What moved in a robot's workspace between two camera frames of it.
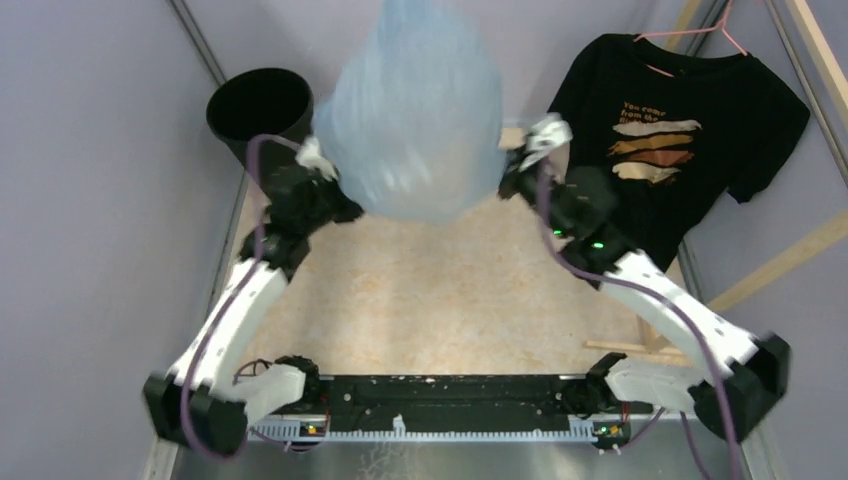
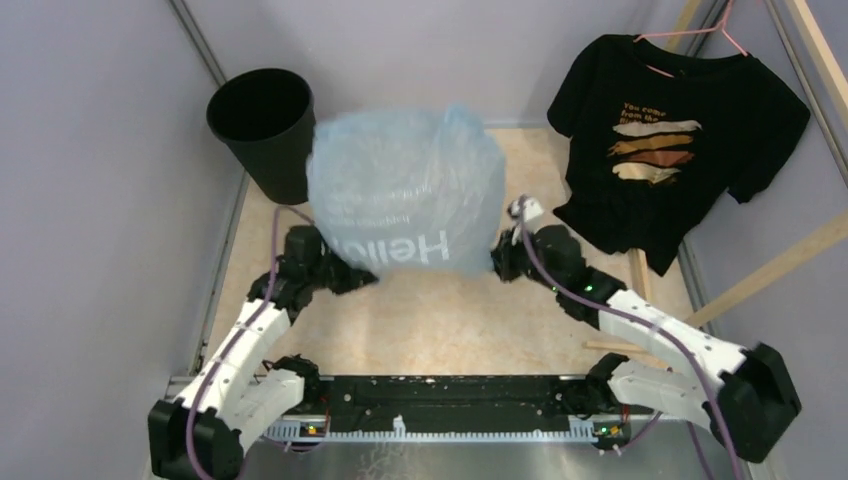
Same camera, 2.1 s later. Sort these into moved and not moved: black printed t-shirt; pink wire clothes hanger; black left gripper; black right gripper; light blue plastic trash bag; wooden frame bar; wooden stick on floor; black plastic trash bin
Moved: black left gripper; light blue plastic trash bag; black right gripper
Not moved: black plastic trash bin; wooden stick on floor; pink wire clothes hanger; wooden frame bar; black printed t-shirt
